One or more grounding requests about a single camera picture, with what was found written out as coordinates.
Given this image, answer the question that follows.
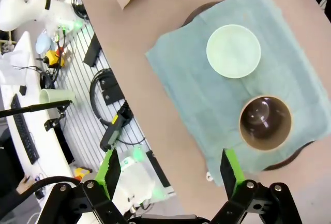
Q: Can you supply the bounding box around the pale green paper cup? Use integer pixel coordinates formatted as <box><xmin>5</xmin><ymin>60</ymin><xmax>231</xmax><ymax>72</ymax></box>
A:
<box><xmin>38</xmin><ymin>88</ymin><xmax>76</xmax><ymax>105</ymax></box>

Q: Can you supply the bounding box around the dark brown serving tray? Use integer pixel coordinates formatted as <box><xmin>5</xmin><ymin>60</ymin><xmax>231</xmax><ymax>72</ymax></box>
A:
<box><xmin>180</xmin><ymin>0</ymin><xmax>316</xmax><ymax>172</ymax></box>

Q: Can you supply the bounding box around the black keyboard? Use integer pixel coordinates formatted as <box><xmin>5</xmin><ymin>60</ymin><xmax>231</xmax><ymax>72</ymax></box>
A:
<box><xmin>9</xmin><ymin>94</ymin><xmax>40</xmax><ymax>165</ymax></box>

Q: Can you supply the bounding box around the black mounting bracket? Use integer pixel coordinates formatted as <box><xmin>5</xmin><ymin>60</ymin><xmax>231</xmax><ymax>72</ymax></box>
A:
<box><xmin>83</xmin><ymin>33</ymin><xmax>102</xmax><ymax>67</ymax></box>
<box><xmin>99</xmin><ymin>78</ymin><xmax>122</xmax><ymax>106</ymax></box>
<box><xmin>145</xmin><ymin>150</ymin><xmax>171</xmax><ymax>188</ymax></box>

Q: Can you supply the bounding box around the black right camera cable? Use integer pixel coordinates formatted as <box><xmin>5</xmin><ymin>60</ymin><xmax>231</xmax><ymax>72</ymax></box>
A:
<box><xmin>15</xmin><ymin>176</ymin><xmax>83</xmax><ymax>204</ymax></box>

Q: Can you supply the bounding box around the black handheld enabling switch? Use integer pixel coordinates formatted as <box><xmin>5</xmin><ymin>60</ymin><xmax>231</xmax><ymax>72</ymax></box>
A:
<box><xmin>99</xmin><ymin>106</ymin><xmax>133</xmax><ymax>151</ymax></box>

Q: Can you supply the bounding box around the black boom rod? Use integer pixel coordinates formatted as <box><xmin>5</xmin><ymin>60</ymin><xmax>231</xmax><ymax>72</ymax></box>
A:
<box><xmin>0</xmin><ymin>99</ymin><xmax>73</xmax><ymax>118</ymax></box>

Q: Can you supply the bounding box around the black coiled cable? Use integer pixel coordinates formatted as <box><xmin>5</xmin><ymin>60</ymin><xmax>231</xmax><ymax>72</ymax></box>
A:
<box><xmin>89</xmin><ymin>68</ymin><xmax>122</xmax><ymax>126</ymax></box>

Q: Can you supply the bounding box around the white desk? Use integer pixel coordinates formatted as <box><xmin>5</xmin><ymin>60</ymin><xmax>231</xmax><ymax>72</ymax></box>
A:
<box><xmin>0</xmin><ymin>31</ymin><xmax>76</xmax><ymax>183</ymax></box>

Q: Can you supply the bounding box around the yellow emergency stop box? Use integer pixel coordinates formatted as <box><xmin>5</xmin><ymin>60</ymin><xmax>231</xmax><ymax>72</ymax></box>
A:
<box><xmin>42</xmin><ymin>49</ymin><xmax>66</xmax><ymax>69</ymax></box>
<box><xmin>73</xmin><ymin>166</ymin><xmax>91</xmax><ymax>178</ymax></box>

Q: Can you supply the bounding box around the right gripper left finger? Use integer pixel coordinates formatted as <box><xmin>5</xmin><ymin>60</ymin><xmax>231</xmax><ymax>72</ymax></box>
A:
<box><xmin>38</xmin><ymin>148</ymin><xmax>125</xmax><ymax>224</ymax></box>

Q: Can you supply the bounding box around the operator bare hand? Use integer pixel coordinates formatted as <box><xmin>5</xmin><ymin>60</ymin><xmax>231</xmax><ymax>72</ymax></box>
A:
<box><xmin>15</xmin><ymin>176</ymin><xmax>34</xmax><ymax>196</ymax></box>

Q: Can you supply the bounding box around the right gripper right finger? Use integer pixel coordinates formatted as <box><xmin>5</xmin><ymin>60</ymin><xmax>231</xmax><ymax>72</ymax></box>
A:
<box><xmin>210</xmin><ymin>148</ymin><xmax>303</xmax><ymax>224</ymax></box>

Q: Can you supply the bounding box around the pale green bowl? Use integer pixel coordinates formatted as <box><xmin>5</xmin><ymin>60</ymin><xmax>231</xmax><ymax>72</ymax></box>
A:
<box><xmin>206</xmin><ymin>24</ymin><xmax>262</xmax><ymax>79</ymax></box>

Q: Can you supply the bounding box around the teal towel mat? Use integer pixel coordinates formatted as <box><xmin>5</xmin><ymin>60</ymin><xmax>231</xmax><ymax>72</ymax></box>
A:
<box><xmin>145</xmin><ymin>0</ymin><xmax>328</xmax><ymax>187</ymax></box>

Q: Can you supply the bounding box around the light blue face mask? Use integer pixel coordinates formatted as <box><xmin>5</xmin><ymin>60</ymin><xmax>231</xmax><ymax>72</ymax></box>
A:
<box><xmin>35</xmin><ymin>32</ymin><xmax>54</xmax><ymax>54</ymax></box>

